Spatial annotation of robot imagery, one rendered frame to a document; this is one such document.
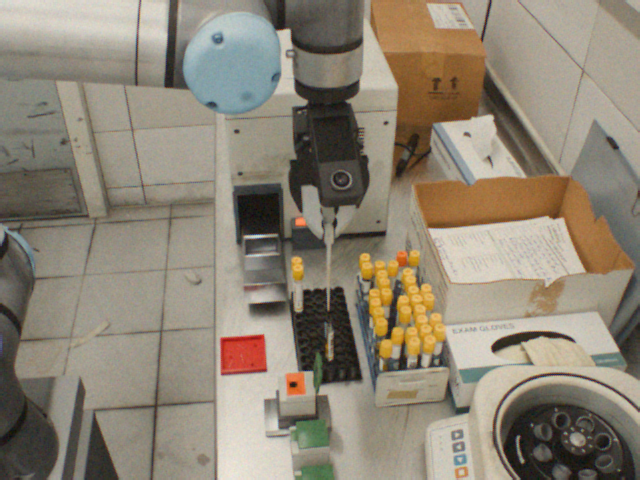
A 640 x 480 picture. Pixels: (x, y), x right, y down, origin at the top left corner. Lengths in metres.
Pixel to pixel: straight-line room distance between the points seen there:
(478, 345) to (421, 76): 0.71
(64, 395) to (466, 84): 1.03
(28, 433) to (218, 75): 0.53
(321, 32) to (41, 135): 2.04
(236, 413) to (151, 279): 1.55
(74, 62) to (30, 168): 2.20
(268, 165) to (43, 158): 1.67
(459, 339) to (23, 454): 0.59
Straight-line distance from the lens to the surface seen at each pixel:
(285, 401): 0.90
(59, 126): 2.61
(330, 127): 0.72
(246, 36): 0.51
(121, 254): 2.61
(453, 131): 1.45
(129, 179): 2.77
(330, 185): 0.69
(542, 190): 1.21
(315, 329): 1.04
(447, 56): 1.50
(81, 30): 0.54
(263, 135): 1.09
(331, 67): 0.69
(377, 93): 1.08
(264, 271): 1.11
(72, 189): 2.76
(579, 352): 0.99
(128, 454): 2.03
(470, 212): 1.19
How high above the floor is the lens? 1.67
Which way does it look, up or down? 40 degrees down
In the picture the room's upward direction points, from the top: straight up
